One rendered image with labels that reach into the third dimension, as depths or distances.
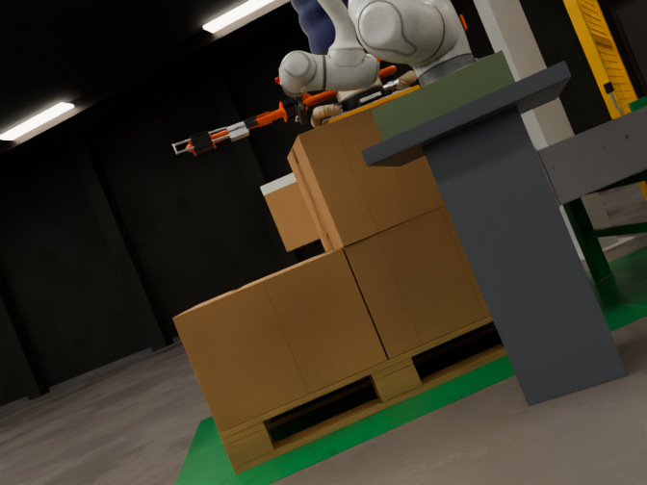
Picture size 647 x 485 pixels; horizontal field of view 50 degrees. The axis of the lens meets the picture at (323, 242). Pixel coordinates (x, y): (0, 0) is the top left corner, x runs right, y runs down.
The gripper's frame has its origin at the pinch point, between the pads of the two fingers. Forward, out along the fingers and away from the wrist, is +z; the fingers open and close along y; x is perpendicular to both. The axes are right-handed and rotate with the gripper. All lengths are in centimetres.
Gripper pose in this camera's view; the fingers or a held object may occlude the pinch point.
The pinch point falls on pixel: (292, 100)
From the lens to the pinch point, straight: 241.0
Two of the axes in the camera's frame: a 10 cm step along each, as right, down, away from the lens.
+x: 9.2, -3.8, 1.0
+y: 3.8, 9.2, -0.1
